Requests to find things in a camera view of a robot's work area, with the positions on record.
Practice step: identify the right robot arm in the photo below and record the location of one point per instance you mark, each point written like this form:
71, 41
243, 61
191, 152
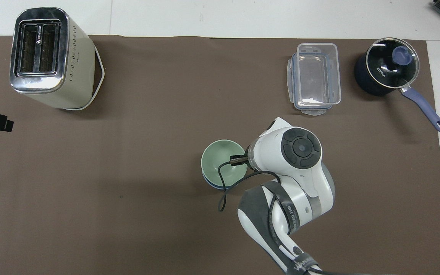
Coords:
300, 179

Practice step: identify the green bowl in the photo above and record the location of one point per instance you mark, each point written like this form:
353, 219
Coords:
214, 162

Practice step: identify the blue bowl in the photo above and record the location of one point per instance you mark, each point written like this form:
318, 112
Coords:
211, 186

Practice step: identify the clear container lid blue seal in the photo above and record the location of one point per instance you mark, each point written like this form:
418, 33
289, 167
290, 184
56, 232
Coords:
291, 82

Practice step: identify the clear plastic container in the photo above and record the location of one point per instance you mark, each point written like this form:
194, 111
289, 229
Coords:
316, 76

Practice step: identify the cream and silver toaster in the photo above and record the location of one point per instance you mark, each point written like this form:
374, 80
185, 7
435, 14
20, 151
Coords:
52, 82

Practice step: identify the glass pot lid blue knob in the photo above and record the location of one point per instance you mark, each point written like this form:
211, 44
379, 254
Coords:
388, 61

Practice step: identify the dark blue saucepan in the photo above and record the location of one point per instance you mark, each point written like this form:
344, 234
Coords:
422, 105

